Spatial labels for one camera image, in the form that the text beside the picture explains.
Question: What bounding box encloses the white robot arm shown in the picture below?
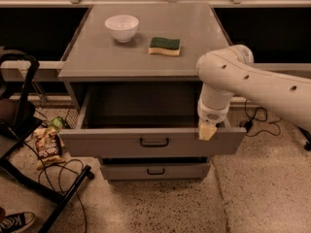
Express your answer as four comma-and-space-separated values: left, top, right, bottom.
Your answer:
196, 45, 311, 132

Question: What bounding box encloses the wire mesh basket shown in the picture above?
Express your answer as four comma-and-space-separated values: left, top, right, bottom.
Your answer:
64, 108, 79, 129

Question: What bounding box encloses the green snack bag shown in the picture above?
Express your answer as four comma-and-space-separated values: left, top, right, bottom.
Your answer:
50, 116, 66, 132

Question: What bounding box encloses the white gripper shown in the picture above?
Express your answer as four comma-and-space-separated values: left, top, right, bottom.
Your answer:
197, 100, 229, 141

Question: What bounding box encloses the black floor cable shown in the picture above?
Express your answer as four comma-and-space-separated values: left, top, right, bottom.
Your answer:
6, 109, 88, 233

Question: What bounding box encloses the black white sneaker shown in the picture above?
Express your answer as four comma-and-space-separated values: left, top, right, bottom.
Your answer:
0, 212, 36, 233

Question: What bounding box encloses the green yellow sponge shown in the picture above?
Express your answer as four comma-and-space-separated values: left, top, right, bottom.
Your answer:
149, 37, 181, 56

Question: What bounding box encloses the grey bottom drawer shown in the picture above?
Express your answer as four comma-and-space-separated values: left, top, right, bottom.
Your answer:
100, 157, 210, 181

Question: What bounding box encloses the grey drawer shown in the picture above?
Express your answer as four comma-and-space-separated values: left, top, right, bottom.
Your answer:
100, 157, 210, 181
60, 82, 246, 158

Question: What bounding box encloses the white ceramic bowl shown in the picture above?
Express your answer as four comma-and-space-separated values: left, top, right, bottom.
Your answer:
105, 15, 139, 43

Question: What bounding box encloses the brown snack bag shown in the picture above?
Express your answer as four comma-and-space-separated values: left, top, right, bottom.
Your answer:
34, 127, 65, 170

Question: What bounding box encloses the grey drawer cabinet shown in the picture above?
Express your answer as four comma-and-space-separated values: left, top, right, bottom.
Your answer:
57, 1, 246, 181

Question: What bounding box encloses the grey top drawer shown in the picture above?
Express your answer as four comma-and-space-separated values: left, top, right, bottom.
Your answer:
60, 82, 246, 158

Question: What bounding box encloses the black power adapter cable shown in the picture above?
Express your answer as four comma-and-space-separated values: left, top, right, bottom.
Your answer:
238, 99, 283, 138

